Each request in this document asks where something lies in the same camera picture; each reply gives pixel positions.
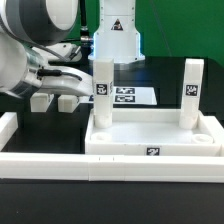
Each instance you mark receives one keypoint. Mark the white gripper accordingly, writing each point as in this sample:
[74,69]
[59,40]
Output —
[63,80]

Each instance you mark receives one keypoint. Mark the white desk tabletop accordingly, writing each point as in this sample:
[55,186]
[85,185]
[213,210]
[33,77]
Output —
[154,132]

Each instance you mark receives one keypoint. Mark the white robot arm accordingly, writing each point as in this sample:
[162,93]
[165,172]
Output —
[28,25]

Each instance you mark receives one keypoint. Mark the fiducial marker sheet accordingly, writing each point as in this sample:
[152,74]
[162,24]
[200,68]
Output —
[134,96]

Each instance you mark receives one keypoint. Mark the white U-shaped obstacle fence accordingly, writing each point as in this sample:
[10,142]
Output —
[111,167]

